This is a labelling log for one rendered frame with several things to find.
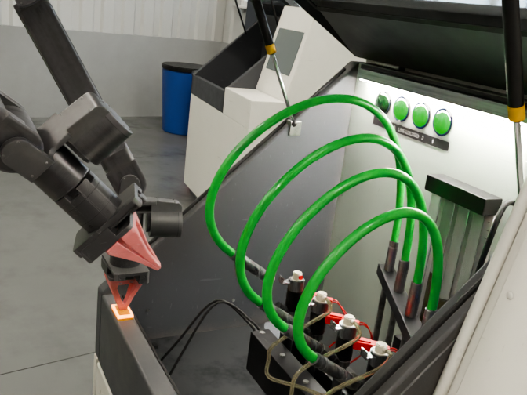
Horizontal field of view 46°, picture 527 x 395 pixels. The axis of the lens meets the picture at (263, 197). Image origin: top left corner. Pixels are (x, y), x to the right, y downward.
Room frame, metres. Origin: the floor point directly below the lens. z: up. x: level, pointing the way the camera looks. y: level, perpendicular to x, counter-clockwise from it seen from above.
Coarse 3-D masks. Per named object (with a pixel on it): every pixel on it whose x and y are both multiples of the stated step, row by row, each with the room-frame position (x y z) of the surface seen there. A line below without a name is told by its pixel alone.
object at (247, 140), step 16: (320, 96) 0.99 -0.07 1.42; (336, 96) 1.00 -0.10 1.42; (352, 96) 1.01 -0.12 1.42; (288, 112) 0.96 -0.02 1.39; (256, 128) 0.94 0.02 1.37; (384, 128) 1.06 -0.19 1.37; (240, 144) 0.92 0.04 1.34; (224, 160) 0.92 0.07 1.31; (208, 192) 0.91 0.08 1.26; (400, 192) 1.08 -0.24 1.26; (208, 208) 0.90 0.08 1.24; (208, 224) 0.90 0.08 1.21; (400, 224) 1.08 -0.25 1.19
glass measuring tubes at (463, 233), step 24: (432, 192) 1.08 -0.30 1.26; (456, 192) 1.03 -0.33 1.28; (480, 192) 1.01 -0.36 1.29; (432, 216) 1.08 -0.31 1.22; (456, 216) 1.03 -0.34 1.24; (480, 216) 0.99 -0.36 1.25; (456, 240) 1.02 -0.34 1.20; (480, 240) 1.00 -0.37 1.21; (432, 264) 1.06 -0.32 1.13; (456, 264) 1.02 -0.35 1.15; (456, 288) 1.00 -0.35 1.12
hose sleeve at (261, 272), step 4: (232, 256) 0.92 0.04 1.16; (248, 260) 0.94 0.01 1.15; (252, 260) 0.95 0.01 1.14; (248, 264) 0.94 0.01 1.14; (252, 264) 0.94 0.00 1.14; (256, 264) 0.95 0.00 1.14; (248, 268) 0.94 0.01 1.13; (252, 268) 0.94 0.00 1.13; (256, 268) 0.94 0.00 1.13; (260, 268) 0.95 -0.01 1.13; (252, 272) 0.94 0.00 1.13; (256, 272) 0.94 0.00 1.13; (260, 272) 0.95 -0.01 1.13; (264, 272) 0.95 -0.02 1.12; (256, 276) 0.95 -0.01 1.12; (260, 276) 0.95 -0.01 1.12
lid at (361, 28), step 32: (320, 0) 1.31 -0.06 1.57; (352, 0) 1.20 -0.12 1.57; (384, 0) 1.10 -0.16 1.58; (416, 0) 1.02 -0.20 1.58; (448, 0) 0.95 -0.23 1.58; (480, 0) 0.89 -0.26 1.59; (352, 32) 1.31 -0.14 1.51; (384, 32) 1.19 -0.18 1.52; (416, 32) 1.09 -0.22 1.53; (448, 32) 1.01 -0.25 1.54; (480, 32) 0.93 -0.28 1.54; (384, 64) 1.35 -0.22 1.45; (416, 64) 1.23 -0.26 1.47; (448, 64) 1.13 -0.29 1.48; (480, 64) 1.04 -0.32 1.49
